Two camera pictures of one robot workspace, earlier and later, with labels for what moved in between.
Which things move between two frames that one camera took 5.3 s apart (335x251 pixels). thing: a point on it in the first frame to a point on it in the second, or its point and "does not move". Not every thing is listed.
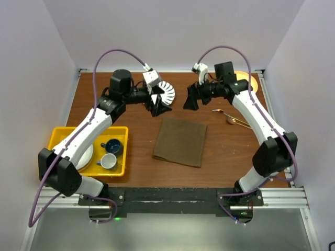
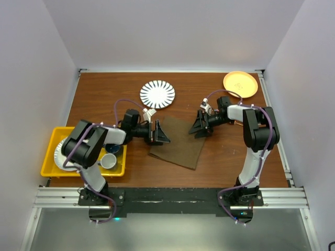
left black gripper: [159, 107] to [157, 134]
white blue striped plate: [168, 96] does not move
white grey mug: [108, 160] does not move
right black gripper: [193, 90] to [198, 126]
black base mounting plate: [122, 201] does not move
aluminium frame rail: [275, 198] does not move
